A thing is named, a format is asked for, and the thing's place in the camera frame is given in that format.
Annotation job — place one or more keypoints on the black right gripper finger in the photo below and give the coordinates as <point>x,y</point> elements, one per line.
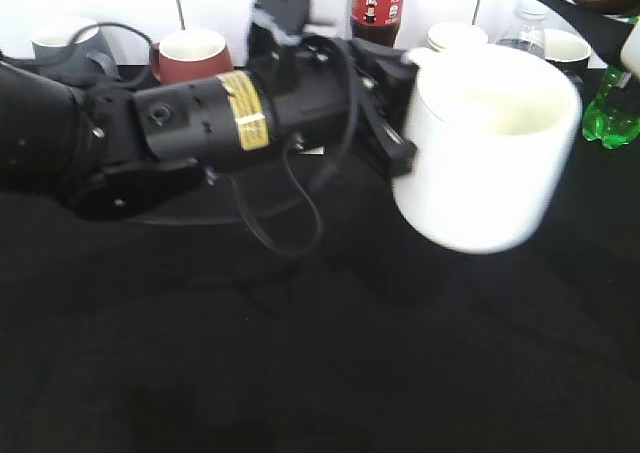
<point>615,42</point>

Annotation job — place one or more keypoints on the yellow paper cup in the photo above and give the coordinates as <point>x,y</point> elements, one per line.
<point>445,36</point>

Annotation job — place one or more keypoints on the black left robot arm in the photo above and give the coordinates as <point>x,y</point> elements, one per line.
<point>111,150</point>

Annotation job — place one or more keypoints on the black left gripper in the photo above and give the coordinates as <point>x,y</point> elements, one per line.
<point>360,92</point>

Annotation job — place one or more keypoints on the red-brown ceramic mug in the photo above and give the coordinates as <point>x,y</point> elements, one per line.
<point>190,54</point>

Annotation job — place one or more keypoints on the white ceramic mug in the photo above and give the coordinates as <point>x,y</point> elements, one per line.
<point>493,128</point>

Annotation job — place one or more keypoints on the black mug white interior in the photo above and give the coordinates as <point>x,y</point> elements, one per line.
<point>569,53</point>

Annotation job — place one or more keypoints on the cola bottle red label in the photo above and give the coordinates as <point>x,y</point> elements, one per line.
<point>376,21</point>

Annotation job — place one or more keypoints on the clear water bottle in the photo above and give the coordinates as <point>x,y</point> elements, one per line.
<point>525,31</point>

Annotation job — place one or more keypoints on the green sprite bottle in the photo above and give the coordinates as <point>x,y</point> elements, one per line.
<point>612,117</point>

